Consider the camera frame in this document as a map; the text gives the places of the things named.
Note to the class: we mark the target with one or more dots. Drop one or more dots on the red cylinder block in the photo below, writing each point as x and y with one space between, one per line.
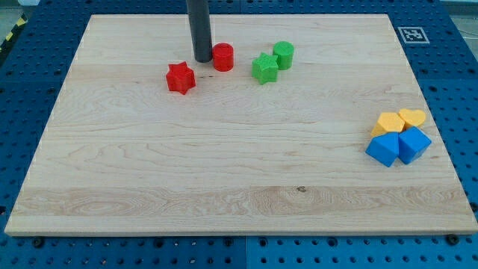
223 57

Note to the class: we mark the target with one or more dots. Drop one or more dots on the yellow pentagon block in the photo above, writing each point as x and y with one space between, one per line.
387 122

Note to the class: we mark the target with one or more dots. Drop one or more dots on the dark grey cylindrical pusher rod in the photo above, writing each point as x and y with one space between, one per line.
200 29

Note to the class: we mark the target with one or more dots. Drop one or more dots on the yellow heart block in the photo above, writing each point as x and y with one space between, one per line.
412 118

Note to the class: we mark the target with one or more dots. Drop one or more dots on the blue pentagon block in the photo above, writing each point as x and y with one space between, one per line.
384 148

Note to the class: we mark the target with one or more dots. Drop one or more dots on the light wooden board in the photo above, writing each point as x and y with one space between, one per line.
121 155

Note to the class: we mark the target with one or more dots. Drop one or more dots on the red star block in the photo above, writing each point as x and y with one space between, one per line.
180 78

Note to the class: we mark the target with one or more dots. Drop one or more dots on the blue cube block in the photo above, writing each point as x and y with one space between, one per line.
412 144

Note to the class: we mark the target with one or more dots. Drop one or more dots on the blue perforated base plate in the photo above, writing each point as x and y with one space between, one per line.
40 56

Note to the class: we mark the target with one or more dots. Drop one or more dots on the green cylinder block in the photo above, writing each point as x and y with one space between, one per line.
285 54

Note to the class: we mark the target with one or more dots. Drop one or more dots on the white fiducial marker tag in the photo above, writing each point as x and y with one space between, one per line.
413 35

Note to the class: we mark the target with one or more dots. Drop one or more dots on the green star block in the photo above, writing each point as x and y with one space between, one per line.
265 68

